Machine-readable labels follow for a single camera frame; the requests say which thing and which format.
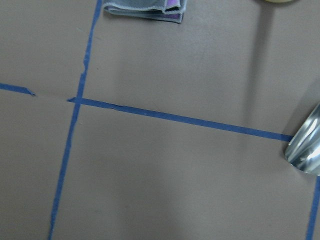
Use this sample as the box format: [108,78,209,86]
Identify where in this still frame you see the metal scoop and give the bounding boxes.
[284,104,320,176]

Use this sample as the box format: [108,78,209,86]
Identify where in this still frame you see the wooden mug tree stand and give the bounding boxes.
[263,0,295,4]

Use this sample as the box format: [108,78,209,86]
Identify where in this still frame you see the grey folded cloth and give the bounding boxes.
[103,0,187,24]

